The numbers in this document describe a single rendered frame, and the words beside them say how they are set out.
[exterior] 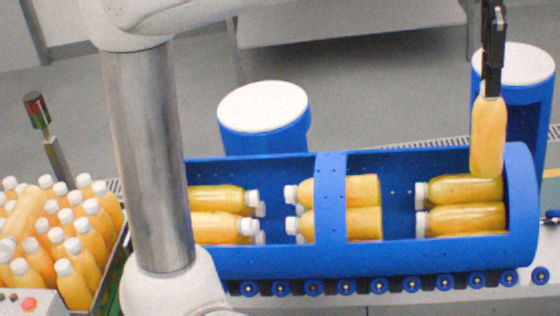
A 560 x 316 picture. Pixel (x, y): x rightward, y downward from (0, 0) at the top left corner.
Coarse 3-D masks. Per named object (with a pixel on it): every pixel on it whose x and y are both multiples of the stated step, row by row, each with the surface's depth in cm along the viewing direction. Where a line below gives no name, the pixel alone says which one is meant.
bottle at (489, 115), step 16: (480, 96) 115; (480, 112) 115; (496, 112) 114; (480, 128) 116; (496, 128) 115; (480, 144) 118; (496, 144) 117; (480, 160) 120; (496, 160) 120; (480, 176) 122; (496, 176) 122
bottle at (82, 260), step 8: (72, 256) 146; (80, 256) 146; (88, 256) 148; (72, 264) 146; (80, 264) 146; (88, 264) 148; (96, 264) 151; (88, 272) 148; (96, 272) 151; (88, 280) 149; (96, 280) 151; (96, 288) 152; (104, 296) 155
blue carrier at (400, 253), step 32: (192, 160) 148; (224, 160) 147; (256, 160) 150; (288, 160) 150; (320, 160) 137; (352, 160) 149; (384, 160) 149; (416, 160) 148; (448, 160) 147; (512, 160) 128; (320, 192) 131; (384, 192) 155; (512, 192) 124; (320, 224) 130; (512, 224) 124; (224, 256) 135; (256, 256) 134; (288, 256) 133; (320, 256) 132; (352, 256) 131; (384, 256) 131; (416, 256) 129; (448, 256) 129; (480, 256) 128; (512, 256) 127
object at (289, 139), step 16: (304, 112) 192; (224, 128) 191; (288, 128) 187; (304, 128) 192; (224, 144) 198; (240, 144) 190; (256, 144) 188; (272, 144) 188; (288, 144) 190; (304, 144) 195
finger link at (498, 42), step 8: (496, 24) 99; (504, 24) 99; (496, 32) 101; (504, 32) 100; (496, 40) 102; (504, 40) 101; (496, 48) 103; (504, 48) 102; (496, 56) 104; (504, 64) 105
